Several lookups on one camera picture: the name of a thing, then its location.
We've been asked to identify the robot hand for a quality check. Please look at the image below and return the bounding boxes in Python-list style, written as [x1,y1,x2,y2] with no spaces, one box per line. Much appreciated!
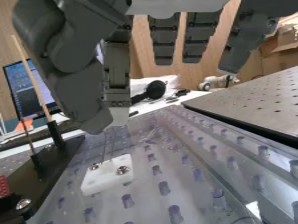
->
[10,0,298,136]

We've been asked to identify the black plate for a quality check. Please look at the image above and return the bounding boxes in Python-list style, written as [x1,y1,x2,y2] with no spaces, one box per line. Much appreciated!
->
[0,133,86,224]

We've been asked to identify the thin stick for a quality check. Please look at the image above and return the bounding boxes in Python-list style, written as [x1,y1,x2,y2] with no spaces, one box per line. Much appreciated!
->
[10,34,54,123]

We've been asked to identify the computer screen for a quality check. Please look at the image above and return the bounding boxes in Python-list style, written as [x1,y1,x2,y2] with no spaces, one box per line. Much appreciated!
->
[1,58,60,120]

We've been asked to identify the small white jointed device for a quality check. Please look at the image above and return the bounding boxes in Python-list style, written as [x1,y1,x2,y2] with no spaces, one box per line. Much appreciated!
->
[197,73,241,92]

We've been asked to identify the cardboard box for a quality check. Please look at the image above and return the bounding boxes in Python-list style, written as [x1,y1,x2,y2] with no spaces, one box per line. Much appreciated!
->
[258,15,298,77]

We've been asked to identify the white block with two screws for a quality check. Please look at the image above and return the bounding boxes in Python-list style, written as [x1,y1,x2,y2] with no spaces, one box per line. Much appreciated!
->
[78,153,134,197]

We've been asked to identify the white desk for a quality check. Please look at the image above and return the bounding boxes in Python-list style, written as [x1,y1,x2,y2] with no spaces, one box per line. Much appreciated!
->
[0,74,214,152]

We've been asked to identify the black headphones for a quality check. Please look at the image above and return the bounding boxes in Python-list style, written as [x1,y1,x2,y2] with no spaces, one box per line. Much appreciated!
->
[129,79,167,105]

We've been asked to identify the clear box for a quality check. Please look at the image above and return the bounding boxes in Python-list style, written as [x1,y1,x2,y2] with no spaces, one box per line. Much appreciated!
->
[25,105,298,224]

